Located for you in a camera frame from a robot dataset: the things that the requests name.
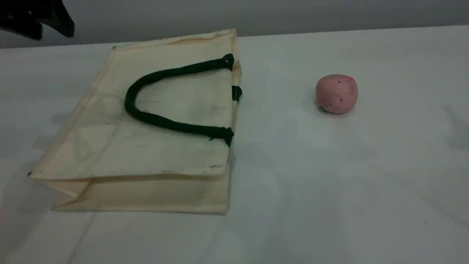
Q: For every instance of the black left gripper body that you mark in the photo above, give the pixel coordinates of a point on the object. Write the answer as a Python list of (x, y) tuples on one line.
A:
[(25, 9)]

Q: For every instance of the pink peach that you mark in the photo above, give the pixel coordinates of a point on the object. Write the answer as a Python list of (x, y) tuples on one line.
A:
[(337, 95)]

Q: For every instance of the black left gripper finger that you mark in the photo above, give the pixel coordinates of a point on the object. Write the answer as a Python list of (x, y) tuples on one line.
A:
[(25, 29), (63, 22)]

